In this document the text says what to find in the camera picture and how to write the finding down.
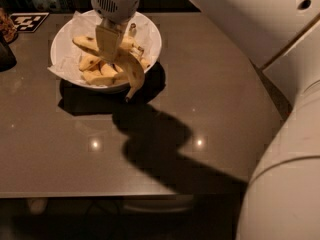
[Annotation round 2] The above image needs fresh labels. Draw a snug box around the patterned jar at left edge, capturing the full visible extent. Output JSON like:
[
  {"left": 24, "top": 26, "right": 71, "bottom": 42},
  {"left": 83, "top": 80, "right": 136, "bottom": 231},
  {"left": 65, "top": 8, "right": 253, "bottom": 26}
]
[{"left": 0, "top": 8, "right": 18, "bottom": 43}]

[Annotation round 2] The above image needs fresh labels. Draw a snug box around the long yellow banana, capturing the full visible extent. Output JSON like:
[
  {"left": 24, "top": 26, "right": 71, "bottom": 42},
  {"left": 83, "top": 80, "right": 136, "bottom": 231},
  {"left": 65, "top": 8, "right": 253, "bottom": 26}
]
[{"left": 72, "top": 36, "right": 145, "bottom": 101}]

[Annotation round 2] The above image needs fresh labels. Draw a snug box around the white bowl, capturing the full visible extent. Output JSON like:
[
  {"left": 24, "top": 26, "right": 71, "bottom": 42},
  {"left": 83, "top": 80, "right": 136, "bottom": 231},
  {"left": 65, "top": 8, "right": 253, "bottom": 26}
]
[{"left": 48, "top": 10, "right": 162, "bottom": 93}]

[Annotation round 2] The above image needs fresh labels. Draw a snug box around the white paper liner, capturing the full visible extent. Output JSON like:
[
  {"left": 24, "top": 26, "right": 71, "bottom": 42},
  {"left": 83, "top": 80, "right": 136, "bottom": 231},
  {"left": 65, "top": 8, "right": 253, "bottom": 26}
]
[{"left": 49, "top": 10, "right": 161, "bottom": 85}]

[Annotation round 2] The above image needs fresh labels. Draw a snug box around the dark object at left edge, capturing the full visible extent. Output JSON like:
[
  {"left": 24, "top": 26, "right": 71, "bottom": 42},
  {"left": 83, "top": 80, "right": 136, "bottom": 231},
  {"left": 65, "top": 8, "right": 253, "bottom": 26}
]
[{"left": 0, "top": 33, "right": 17, "bottom": 71}]

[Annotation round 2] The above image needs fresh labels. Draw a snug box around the yellow banana back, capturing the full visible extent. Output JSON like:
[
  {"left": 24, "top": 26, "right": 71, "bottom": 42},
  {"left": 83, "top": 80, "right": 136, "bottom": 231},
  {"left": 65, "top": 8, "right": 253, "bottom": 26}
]
[{"left": 120, "top": 23, "right": 144, "bottom": 56}]

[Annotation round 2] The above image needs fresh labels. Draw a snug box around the yellow banana left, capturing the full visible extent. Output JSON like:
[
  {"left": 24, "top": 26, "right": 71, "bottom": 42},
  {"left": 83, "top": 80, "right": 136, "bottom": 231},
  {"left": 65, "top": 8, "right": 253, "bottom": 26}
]
[{"left": 79, "top": 54, "right": 101, "bottom": 71}]

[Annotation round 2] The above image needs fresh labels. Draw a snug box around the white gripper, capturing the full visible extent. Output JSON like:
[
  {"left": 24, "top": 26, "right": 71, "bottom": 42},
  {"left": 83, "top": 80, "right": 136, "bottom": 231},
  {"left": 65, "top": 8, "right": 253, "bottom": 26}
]
[{"left": 91, "top": 0, "right": 140, "bottom": 62}]

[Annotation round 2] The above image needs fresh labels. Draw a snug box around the yellow banana right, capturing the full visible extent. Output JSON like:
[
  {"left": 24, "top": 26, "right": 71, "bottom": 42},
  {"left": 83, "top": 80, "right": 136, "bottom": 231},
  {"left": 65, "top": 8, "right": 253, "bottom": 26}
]
[{"left": 140, "top": 58, "right": 150, "bottom": 70}]

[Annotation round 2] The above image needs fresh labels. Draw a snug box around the black white fiducial marker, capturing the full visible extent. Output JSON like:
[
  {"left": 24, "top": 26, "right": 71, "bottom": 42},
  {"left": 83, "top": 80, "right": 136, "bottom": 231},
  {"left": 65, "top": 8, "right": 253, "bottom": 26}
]
[{"left": 10, "top": 12, "right": 49, "bottom": 33}]

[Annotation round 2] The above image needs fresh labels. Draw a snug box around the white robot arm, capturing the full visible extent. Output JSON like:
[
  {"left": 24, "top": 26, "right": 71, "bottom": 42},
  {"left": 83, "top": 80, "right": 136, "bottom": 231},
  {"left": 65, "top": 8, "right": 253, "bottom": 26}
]
[{"left": 98, "top": 0, "right": 320, "bottom": 240}]

